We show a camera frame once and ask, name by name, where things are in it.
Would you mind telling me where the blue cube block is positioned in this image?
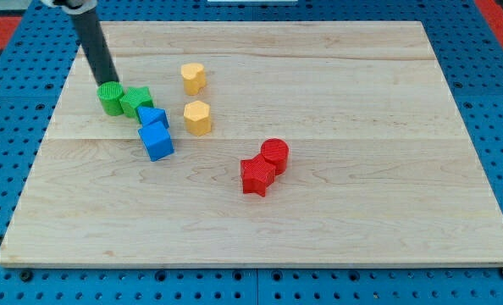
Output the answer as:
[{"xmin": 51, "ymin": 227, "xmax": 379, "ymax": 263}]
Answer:
[{"xmin": 138, "ymin": 121, "xmax": 174, "ymax": 162}]

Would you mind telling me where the blue triangle block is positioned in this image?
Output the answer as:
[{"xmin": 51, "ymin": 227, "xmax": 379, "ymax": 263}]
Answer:
[{"xmin": 137, "ymin": 106, "xmax": 169, "ymax": 129}]

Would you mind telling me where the red circle block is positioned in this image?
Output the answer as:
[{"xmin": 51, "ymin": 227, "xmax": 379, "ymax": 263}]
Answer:
[{"xmin": 260, "ymin": 138, "xmax": 290, "ymax": 175}]

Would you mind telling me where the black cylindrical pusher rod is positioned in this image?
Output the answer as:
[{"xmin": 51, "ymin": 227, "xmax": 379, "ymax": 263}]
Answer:
[{"xmin": 69, "ymin": 1, "xmax": 119, "ymax": 86}]

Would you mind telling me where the red star block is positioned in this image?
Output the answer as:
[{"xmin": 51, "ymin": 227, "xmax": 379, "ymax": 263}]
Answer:
[{"xmin": 240, "ymin": 154, "xmax": 276, "ymax": 197}]

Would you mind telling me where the yellow heart block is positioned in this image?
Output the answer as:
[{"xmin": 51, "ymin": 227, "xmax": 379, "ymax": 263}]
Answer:
[{"xmin": 180, "ymin": 63, "xmax": 207, "ymax": 96}]

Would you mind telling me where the yellow hexagon block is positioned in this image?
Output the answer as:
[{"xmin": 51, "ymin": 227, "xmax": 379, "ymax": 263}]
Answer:
[{"xmin": 184, "ymin": 100, "xmax": 212, "ymax": 136}]

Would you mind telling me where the green star block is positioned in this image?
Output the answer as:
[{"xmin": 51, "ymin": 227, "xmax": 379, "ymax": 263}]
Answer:
[{"xmin": 119, "ymin": 86, "xmax": 154, "ymax": 119}]

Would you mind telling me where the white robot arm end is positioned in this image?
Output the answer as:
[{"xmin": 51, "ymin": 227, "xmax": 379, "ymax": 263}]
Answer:
[{"xmin": 41, "ymin": 0, "xmax": 98, "ymax": 15}]

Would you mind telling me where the green circle block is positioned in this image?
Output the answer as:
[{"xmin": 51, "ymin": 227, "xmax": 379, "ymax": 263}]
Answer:
[{"xmin": 97, "ymin": 81, "xmax": 124, "ymax": 116}]

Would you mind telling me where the light wooden board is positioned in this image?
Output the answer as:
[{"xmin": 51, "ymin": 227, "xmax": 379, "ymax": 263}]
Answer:
[{"xmin": 0, "ymin": 21, "xmax": 503, "ymax": 269}]

